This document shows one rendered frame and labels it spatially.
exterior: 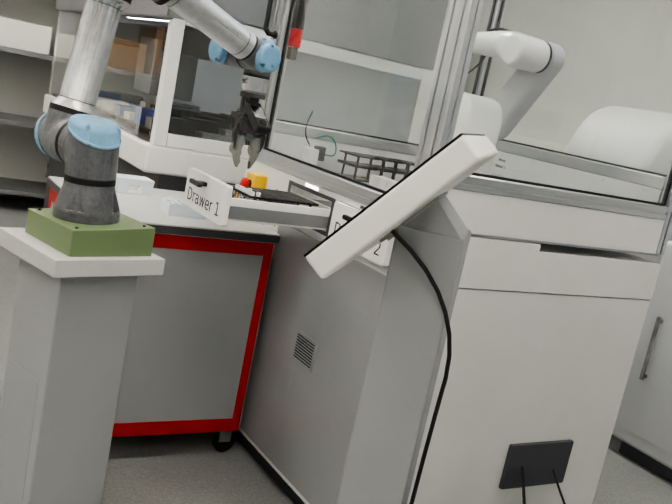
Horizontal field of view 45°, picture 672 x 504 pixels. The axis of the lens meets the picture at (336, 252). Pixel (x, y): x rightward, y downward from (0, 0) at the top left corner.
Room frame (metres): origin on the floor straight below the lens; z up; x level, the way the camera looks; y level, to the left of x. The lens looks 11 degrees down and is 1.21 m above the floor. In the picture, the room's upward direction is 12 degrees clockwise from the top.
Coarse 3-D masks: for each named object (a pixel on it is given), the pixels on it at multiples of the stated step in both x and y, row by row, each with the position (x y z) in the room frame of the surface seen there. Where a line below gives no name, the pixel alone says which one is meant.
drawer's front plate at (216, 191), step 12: (192, 168) 2.34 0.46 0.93; (204, 180) 2.25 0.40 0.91; (216, 180) 2.18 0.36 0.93; (192, 192) 2.31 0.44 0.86; (204, 192) 2.24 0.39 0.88; (216, 192) 2.17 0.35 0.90; (228, 192) 2.12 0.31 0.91; (192, 204) 2.30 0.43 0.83; (204, 204) 2.22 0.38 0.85; (216, 204) 2.16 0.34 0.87; (228, 204) 2.12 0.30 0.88; (204, 216) 2.21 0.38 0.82; (216, 216) 2.15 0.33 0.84
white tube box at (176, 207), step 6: (162, 198) 2.50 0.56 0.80; (162, 204) 2.49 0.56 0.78; (168, 204) 2.44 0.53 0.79; (174, 204) 2.44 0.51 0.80; (180, 204) 2.45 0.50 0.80; (162, 210) 2.48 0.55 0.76; (168, 210) 2.43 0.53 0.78; (174, 210) 2.44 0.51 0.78; (180, 210) 2.45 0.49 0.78; (186, 210) 2.46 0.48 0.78; (192, 210) 2.47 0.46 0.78; (180, 216) 2.45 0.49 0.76; (186, 216) 2.46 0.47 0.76; (192, 216) 2.47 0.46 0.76; (198, 216) 2.48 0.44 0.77
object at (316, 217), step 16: (240, 208) 2.16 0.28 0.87; (256, 208) 2.19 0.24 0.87; (272, 208) 2.21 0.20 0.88; (288, 208) 2.24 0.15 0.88; (304, 208) 2.27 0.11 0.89; (320, 208) 2.30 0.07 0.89; (272, 224) 2.22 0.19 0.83; (288, 224) 2.24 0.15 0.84; (304, 224) 2.27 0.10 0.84; (320, 224) 2.30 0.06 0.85
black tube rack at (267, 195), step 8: (232, 192) 2.36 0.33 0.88; (264, 192) 2.35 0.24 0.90; (272, 192) 2.39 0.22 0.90; (280, 192) 2.42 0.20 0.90; (288, 192) 2.46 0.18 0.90; (264, 200) 2.39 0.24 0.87; (272, 200) 2.25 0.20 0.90; (280, 200) 2.27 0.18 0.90; (288, 200) 2.29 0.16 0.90; (296, 200) 2.33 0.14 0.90; (304, 200) 2.36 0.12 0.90
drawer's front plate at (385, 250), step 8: (336, 208) 2.25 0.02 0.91; (344, 208) 2.22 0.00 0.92; (352, 208) 2.19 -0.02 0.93; (336, 216) 2.25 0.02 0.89; (352, 216) 2.18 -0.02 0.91; (392, 240) 2.03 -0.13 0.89; (376, 248) 2.06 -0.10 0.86; (384, 248) 2.03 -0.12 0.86; (368, 256) 2.09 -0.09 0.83; (376, 256) 2.06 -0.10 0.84; (384, 256) 2.03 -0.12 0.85; (384, 264) 2.03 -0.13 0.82
